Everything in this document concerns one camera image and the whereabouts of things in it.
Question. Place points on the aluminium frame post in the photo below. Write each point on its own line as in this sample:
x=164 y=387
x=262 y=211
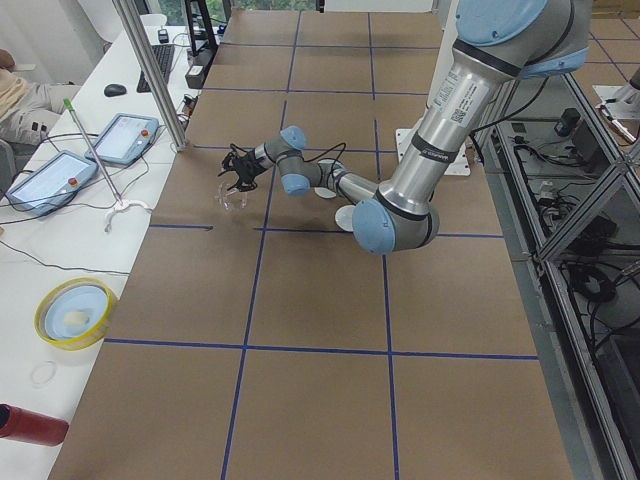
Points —
x=136 y=32

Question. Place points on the far teach pendant tablet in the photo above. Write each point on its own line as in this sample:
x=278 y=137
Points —
x=125 y=139

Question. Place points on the black computer mouse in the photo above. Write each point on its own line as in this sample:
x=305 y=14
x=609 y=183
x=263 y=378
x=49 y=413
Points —
x=114 y=90

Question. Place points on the white ceramic cup lid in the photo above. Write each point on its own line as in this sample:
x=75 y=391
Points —
x=343 y=217

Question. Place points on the seated person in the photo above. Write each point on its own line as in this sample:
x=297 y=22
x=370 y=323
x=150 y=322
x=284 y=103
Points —
x=29 y=110

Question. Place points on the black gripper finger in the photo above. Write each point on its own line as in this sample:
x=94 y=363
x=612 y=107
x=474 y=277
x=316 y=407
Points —
x=242 y=186

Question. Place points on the red bottle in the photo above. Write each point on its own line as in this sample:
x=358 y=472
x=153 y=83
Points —
x=27 y=426

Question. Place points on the yellow tape roll with dish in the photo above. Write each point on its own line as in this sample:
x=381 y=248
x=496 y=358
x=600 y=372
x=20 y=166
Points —
x=76 y=314

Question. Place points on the clear glass funnel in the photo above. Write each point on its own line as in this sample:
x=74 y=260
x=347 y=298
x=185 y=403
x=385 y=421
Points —
x=230 y=198

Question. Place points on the teach pendant tablet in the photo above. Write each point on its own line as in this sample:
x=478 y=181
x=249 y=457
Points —
x=53 y=184
x=125 y=139

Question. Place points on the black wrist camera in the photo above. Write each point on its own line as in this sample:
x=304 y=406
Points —
x=234 y=161

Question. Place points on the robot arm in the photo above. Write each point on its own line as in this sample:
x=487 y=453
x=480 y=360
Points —
x=496 y=42

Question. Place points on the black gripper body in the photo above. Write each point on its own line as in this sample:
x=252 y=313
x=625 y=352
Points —
x=246 y=165

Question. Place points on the near teach pendant tablet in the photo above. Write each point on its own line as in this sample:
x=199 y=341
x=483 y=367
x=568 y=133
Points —
x=53 y=184

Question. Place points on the green tipped metal rod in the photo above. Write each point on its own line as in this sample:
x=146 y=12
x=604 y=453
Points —
x=117 y=195

